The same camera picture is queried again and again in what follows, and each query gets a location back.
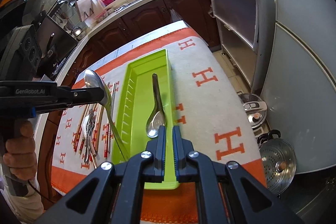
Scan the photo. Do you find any steel steamer pot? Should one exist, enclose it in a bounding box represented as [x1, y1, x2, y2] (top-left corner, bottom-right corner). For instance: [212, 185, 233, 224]
[257, 130, 297, 196]

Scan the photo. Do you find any bamboo chopstick red tip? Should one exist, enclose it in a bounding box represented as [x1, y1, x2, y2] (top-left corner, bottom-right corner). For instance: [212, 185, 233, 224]
[93, 105, 104, 153]

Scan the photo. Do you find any steel fork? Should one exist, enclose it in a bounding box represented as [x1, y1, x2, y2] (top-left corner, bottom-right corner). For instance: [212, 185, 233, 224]
[84, 108, 96, 164]

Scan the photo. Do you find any large steel spoon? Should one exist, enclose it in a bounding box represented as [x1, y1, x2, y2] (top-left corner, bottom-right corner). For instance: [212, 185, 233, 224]
[84, 69, 129, 161]

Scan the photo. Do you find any steel chopstick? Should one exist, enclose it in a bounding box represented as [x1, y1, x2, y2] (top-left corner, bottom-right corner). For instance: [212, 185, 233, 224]
[110, 82, 117, 123]

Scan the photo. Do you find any pressure cooker lid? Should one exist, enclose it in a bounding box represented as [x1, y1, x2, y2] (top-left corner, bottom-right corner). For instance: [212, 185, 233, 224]
[239, 93, 268, 132]

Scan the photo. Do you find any black stove hob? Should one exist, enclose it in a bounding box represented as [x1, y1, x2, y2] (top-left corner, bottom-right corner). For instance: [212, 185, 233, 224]
[35, 15, 77, 78]

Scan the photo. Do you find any small steel spoon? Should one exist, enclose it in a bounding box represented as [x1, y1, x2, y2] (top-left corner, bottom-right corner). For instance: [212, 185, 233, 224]
[146, 73, 166, 138]

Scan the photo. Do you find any left hand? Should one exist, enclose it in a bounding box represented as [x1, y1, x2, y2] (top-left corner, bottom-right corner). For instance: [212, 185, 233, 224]
[3, 121, 38, 181]

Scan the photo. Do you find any grey refrigerator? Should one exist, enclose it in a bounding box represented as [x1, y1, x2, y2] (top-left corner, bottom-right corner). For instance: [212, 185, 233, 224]
[261, 0, 335, 173]

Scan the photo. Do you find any lime green plastic tray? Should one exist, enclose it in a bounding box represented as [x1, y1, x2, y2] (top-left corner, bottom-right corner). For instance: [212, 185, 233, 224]
[116, 49, 179, 190]

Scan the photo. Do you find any orange white H-pattern cloth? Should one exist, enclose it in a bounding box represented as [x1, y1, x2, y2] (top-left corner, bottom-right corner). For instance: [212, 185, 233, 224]
[51, 28, 266, 223]

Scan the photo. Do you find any grey storage cabinet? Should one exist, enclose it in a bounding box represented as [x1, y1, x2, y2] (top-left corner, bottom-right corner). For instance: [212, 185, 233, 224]
[211, 0, 276, 94]

